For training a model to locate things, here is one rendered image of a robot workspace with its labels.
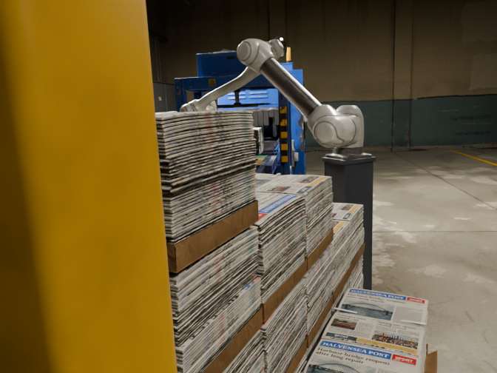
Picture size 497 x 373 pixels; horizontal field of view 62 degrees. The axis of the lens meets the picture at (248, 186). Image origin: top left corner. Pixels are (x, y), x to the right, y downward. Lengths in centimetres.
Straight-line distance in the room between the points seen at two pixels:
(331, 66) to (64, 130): 1084
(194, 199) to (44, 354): 43
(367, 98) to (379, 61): 92
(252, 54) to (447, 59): 951
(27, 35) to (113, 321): 14
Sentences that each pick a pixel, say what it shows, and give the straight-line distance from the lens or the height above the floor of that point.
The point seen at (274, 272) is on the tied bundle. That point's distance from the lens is 97.
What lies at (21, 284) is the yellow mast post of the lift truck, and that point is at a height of 122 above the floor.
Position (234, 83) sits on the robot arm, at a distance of 253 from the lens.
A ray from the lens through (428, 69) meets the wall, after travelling 1137.
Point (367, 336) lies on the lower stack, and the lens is 138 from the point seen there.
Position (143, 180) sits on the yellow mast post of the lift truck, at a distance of 24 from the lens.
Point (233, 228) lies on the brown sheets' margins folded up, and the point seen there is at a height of 108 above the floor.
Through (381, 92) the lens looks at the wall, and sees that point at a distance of 1112.
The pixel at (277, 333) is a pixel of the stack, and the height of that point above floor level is 78.
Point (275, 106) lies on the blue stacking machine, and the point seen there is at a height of 127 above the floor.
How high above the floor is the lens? 129
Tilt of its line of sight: 11 degrees down
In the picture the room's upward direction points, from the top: 3 degrees counter-clockwise
